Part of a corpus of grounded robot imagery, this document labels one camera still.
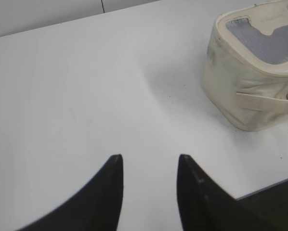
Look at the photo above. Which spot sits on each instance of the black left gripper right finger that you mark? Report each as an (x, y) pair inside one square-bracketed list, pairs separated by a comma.
[(205, 206)]

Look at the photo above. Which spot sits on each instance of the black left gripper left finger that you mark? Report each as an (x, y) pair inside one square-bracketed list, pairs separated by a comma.
[(95, 207)]

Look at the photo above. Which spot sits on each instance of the cream zippered bag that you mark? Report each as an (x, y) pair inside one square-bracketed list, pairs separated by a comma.
[(246, 75)]

